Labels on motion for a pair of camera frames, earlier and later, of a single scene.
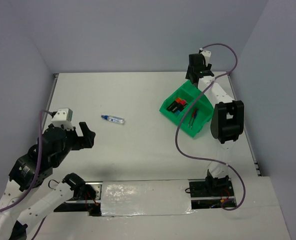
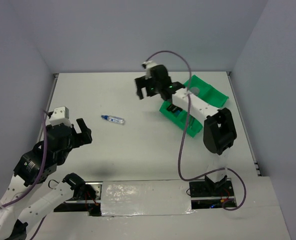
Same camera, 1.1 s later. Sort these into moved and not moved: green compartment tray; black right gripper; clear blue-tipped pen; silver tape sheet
Moved: black right gripper
Not moved: clear blue-tipped pen; silver tape sheet; green compartment tray
